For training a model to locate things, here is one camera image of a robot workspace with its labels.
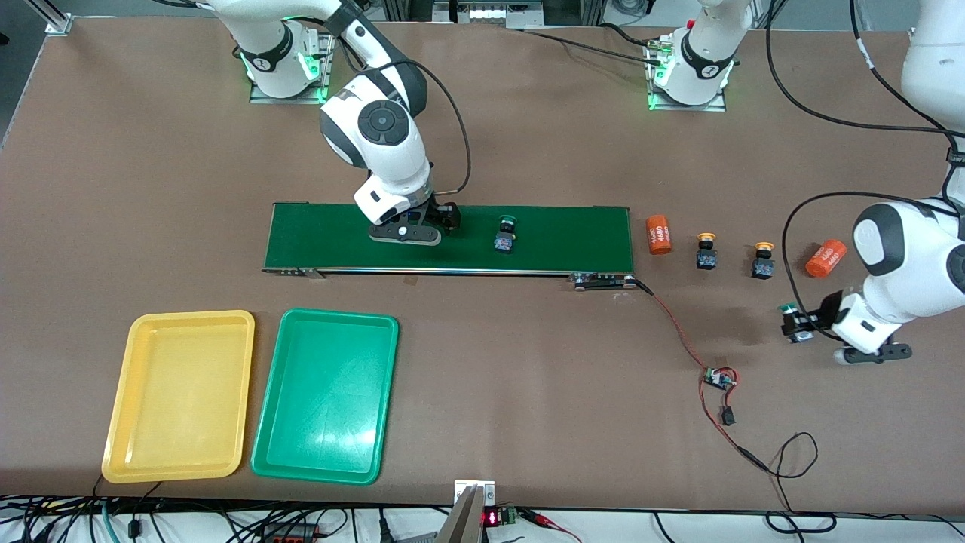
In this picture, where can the small green circuit board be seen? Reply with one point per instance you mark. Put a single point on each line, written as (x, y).
(718, 378)

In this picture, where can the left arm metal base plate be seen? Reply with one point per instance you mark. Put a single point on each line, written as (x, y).
(720, 105)

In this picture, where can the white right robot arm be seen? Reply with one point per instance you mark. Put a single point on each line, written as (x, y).
(392, 162)

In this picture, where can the small aluminium bracket plate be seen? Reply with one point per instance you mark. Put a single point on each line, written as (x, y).
(482, 486)

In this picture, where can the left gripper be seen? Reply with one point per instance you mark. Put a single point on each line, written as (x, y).
(827, 308)

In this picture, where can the aluminium frame profile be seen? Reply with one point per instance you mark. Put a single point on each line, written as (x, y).
(53, 19)

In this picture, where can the green push button switch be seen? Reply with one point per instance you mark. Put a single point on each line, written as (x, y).
(503, 243)
(788, 308)

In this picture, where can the yellow plastic tray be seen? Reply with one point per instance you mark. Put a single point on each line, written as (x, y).
(181, 392)

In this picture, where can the small black inline switch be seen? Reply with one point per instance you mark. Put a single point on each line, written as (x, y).
(728, 415)

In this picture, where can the yellow push button switch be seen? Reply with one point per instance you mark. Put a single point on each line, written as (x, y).
(706, 259)
(764, 268)

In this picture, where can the green conveyor belt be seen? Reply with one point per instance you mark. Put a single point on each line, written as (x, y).
(573, 237)

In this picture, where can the orange cylinder marked 4680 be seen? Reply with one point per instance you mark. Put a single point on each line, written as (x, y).
(825, 259)
(658, 235)

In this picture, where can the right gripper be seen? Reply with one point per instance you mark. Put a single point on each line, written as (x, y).
(439, 210)

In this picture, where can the grey metal mount post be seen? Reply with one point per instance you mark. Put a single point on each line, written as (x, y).
(464, 520)

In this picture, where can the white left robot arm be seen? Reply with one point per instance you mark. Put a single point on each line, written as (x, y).
(935, 60)

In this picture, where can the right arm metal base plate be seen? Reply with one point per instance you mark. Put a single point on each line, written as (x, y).
(328, 75)

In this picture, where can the red LED display module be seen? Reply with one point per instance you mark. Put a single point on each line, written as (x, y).
(491, 517)

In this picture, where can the orange black terminal block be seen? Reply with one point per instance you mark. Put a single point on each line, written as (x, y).
(290, 537)

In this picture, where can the silver control box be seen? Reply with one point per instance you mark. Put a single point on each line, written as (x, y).
(490, 13)

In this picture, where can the green plastic tray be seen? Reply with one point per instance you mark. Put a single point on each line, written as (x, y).
(324, 437)

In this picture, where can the red clip lead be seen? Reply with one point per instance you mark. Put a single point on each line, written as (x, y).
(543, 519)

